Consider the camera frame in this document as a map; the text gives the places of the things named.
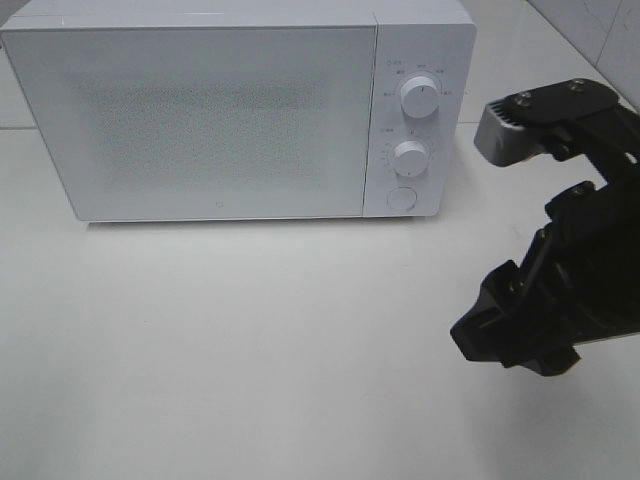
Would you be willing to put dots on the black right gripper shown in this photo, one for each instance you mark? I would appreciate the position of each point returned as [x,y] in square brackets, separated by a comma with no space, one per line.
[581,277]

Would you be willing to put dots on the round white door button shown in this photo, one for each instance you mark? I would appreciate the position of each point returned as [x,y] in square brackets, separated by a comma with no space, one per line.
[402,199]

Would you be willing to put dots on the white microwave knob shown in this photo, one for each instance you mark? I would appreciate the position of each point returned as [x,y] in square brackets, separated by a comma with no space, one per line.
[420,95]
[410,159]

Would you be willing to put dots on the white microwave door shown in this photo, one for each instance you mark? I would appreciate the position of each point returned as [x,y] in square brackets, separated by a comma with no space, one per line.
[202,124]

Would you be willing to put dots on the white microwave oven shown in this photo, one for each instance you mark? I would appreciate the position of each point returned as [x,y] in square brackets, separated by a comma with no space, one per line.
[436,37]

